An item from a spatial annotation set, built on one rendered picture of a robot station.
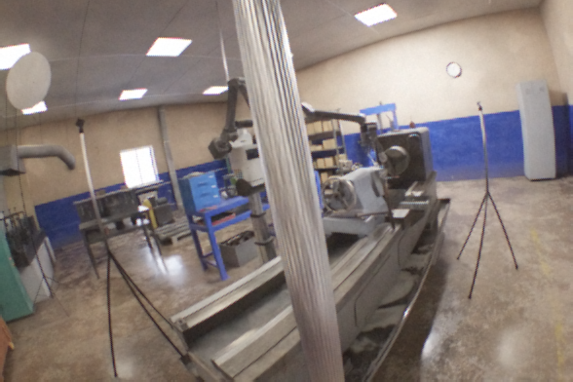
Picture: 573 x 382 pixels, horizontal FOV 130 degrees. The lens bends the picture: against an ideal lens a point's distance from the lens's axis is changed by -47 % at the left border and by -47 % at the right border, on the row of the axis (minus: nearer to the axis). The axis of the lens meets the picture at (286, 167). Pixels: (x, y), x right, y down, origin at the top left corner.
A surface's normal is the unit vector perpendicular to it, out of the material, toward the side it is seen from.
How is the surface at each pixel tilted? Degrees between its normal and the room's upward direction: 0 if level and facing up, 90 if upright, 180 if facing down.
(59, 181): 90
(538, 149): 90
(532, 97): 90
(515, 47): 90
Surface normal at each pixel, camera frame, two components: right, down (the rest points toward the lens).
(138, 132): 0.73, -0.07
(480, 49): -0.66, 0.20
